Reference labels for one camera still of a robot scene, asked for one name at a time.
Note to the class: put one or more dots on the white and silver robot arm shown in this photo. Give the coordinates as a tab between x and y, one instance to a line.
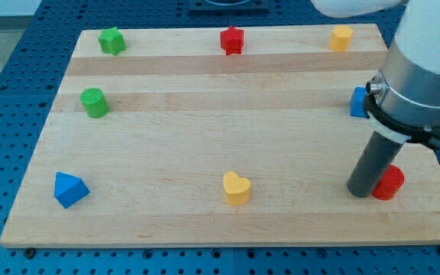
403	99

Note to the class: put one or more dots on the wooden board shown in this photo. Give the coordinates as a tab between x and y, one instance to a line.
182	114

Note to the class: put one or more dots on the yellow heart block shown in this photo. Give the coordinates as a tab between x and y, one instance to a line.
237	189

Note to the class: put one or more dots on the red star block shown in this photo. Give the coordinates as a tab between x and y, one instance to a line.
232	40

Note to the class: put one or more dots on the green cylinder block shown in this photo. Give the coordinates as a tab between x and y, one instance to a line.
94	102

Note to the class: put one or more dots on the blue cube block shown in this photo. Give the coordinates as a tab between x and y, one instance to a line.
357	103

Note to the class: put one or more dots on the green star block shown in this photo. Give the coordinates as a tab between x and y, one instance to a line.
111	41

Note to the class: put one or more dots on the yellow hexagon block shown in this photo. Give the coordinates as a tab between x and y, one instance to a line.
340	39

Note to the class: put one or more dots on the blue triangle block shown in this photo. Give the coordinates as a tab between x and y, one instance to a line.
69	189

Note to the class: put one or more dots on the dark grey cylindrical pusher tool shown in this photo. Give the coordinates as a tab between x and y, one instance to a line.
375	159

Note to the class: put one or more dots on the red cylinder block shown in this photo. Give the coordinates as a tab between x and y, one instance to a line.
389	184

